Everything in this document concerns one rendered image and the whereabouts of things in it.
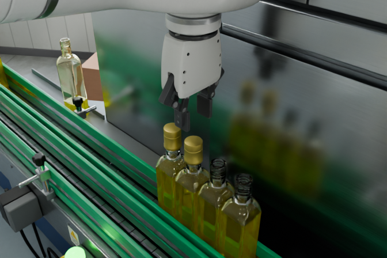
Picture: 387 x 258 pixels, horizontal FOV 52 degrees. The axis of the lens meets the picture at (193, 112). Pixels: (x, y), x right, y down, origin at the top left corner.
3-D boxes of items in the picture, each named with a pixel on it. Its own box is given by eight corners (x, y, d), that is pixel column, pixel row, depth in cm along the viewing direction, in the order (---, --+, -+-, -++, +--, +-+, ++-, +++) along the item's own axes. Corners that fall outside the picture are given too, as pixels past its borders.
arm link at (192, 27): (194, -4, 65) (194, 14, 66) (153, 9, 59) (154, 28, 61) (235, 7, 60) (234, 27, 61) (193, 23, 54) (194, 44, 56)
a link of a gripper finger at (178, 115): (176, 90, 66) (177, 123, 70) (162, 97, 64) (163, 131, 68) (190, 97, 64) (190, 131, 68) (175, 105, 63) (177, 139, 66)
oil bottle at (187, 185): (211, 242, 88) (214, 169, 77) (193, 258, 85) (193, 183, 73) (193, 228, 92) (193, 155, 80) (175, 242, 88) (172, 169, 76)
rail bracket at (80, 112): (102, 131, 124) (97, 93, 117) (83, 140, 120) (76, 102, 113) (95, 125, 126) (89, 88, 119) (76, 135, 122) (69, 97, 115)
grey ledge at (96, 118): (214, 218, 106) (215, 187, 100) (191, 237, 101) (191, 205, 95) (38, 93, 162) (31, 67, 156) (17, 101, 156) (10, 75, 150)
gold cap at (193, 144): (207, 159, 75) (207, 140, 73) (193, 168, 73) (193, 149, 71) (193, 151, 77) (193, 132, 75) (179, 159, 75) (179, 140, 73)
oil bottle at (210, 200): (232, 257, 85) (239, 182, 73) (215, 273, 82) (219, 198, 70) (213, 242, 88) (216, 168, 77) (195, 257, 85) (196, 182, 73)
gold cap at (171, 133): (183, 141, 80) (183, 122, 77) (179, 152, 77) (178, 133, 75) (166, 139, 80) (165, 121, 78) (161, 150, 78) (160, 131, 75)
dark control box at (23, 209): (44, 218, 111) (37, 196, 106) (16, 234, 106) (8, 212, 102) (29, 203, 116) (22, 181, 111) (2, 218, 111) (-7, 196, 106)
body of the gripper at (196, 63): (198, 8, 66) (197, 69, 72) (151, 25, 60) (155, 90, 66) (234, 19, 61) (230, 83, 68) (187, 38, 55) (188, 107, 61)
